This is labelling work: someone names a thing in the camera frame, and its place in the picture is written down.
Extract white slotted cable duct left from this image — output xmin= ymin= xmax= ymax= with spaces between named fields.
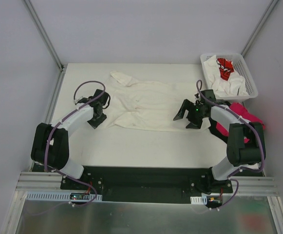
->
xmin=26 ymin=192 xmax=102 ymax=203

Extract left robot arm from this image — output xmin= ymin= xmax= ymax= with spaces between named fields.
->
xmin=31 ymin=89 xmax=111 ymax=190

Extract white slotted cable duct right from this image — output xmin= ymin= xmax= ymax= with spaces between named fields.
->
xmin=190 ymin=195 xmax=208 ymax=205

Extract left aluminium corner post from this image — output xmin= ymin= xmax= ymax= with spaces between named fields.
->
xmin=22 ymin=0 xmax=64 ymax=71

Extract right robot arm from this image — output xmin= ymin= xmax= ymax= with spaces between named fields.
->
xmin=173 ymin=89 xmax=265 ymax=192

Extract white slotted cable duct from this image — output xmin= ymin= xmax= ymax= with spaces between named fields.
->
xmin=190 ymin=195 xmax=208 ymax=205
xmin=26 ymin=192 xmax=102 ymax=203

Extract right aluminium corner post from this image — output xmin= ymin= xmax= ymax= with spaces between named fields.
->
xmin=241 ymin=0 xmax=281 ymax=57

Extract white shirts in basket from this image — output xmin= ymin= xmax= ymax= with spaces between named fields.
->
xmin=202 ymin=55 xmax=249 ymax=98

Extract cream white t shirt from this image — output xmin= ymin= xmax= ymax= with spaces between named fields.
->
xmin=100 ymin=71 xmax=197 ymax=132

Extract pink t shirt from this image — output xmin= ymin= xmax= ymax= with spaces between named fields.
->
xmin=227 ymin=102 xmax=265 ymax=130

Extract aluminium corner post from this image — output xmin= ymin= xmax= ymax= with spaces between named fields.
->
xmin=22 ymin=0 xmax=64 ymax=71
xmin=241 ymin=0 xmax=281 ymax=57

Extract aluminium frame rail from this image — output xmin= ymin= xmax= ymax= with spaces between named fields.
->
xmin=16 ymin=172 xmax=280 ymax=196

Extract red printed white shirt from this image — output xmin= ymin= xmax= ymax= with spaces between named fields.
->
xmin=217 ymin=58 xmax=234 ymax=81

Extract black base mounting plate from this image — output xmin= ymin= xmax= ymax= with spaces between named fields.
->
xmin=60 ymin=165 xmax=233 ymax=203

